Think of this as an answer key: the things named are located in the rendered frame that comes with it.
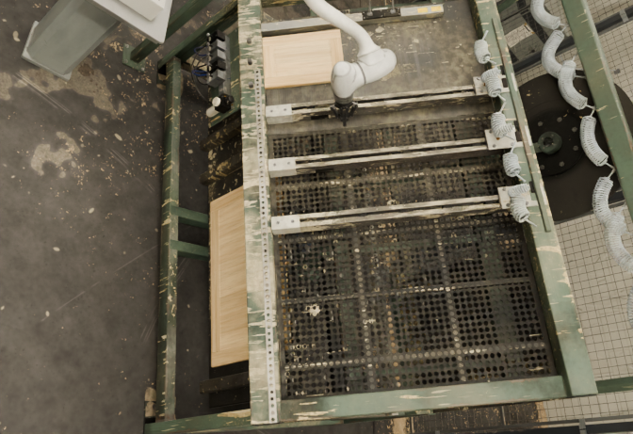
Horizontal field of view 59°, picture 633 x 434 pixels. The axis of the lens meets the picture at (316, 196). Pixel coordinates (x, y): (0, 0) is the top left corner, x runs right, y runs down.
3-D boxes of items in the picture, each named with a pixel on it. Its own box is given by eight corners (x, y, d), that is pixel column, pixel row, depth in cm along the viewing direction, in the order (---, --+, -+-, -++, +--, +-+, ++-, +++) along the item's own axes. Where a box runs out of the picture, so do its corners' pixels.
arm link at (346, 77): (337, 103, 239) (365, 90, 240) (336, 82, 225) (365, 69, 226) (326, 84, 243) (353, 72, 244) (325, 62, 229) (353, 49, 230)
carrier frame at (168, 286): (156, 61, 357) (242, -9, 307) (306, 131, 453) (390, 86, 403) (142, 437, 270) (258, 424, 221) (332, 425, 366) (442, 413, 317)
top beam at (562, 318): (461, -31, 306) (463, -45, 297) (479, -33, 306) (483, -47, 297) (562, 398, 220) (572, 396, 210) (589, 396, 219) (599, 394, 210)
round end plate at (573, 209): (462, 106, 321) (608, 38, 274) (467, 110, 325) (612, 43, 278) (491, 238, 290) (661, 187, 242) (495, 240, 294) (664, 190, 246)
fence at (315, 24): (262, 28, 300) (261, 24, 296) (441, 8, 297) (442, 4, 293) (262, 36, 298) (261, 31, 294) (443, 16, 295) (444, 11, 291)
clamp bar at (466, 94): (267, 110, 279) (259, 83, 257) (507, 85, 276) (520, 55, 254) (267, 128, 276) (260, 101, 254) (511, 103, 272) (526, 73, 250)
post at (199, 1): (129, 52, 342) (205, -15, 297) (138, 56, 346) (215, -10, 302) (129, 60, 340) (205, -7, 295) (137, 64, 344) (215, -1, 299)
